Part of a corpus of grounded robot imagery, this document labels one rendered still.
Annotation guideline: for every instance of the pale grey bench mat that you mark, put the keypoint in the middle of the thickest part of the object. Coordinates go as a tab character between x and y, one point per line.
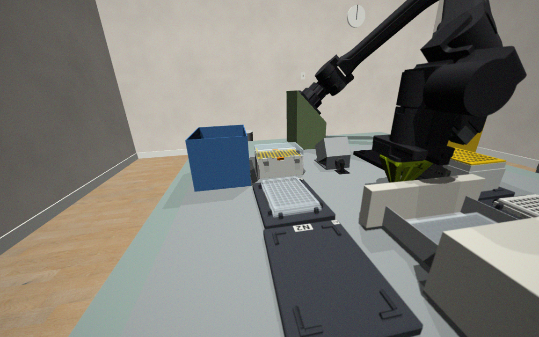
212	277

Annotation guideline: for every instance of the yellow open-top bin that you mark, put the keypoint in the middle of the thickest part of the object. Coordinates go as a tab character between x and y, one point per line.
471	146

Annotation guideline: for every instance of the white multi-well plate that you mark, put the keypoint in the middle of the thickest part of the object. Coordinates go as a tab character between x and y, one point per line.
289	196

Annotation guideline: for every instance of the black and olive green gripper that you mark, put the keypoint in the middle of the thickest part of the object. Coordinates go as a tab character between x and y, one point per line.
405	148

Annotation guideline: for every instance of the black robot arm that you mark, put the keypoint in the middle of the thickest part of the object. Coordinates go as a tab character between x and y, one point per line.
469	74

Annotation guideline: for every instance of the blue open-top bin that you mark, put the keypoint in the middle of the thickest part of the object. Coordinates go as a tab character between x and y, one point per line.
219	157

